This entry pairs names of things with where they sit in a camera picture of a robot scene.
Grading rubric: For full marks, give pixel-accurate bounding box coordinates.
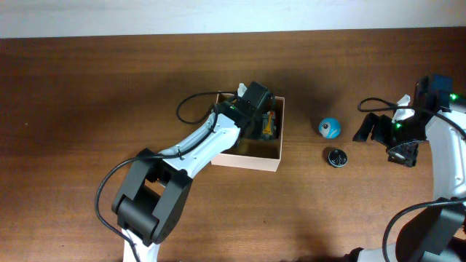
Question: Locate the blue toy ball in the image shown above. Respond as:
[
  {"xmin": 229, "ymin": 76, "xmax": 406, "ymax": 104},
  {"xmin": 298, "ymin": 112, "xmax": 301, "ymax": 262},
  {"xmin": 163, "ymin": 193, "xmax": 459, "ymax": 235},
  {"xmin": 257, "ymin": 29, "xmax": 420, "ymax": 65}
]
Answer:
[{"xmin": 319, "ymin": 118, "xmax": 341, "ymax": 139}]

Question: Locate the white cardboard box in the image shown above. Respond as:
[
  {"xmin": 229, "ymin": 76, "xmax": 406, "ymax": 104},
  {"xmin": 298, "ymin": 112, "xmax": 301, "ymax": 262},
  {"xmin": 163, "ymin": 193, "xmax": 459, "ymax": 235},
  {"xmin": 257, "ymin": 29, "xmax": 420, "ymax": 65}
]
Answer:
[{"xmin": 211, "ymin": 96, "xmax": 285, "ymax": 172}]

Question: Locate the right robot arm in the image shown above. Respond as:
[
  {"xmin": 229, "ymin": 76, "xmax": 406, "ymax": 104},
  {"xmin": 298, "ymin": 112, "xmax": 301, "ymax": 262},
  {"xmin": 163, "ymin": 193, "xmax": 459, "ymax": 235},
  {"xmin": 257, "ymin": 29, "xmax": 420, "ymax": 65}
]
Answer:
[{"xmin": 345, "ymin": 74, "xmax": 465, "ymax": 262}]

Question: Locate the red grey toy car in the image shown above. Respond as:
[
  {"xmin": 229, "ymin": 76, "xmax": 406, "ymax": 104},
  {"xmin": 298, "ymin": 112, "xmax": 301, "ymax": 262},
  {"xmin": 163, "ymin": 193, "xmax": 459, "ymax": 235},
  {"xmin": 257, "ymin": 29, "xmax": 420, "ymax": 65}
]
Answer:
[{"xmin": 259, "ymin": 111, "xmax": 277, "ymax": 140}]

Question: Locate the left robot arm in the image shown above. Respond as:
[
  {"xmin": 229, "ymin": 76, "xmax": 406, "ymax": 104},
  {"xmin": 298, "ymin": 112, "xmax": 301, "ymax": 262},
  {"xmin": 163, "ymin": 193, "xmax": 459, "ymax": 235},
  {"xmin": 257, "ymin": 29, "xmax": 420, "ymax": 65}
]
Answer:
[{"xmin": 111, "ymin": 82, "xmax": 275, "ymax": 261}]

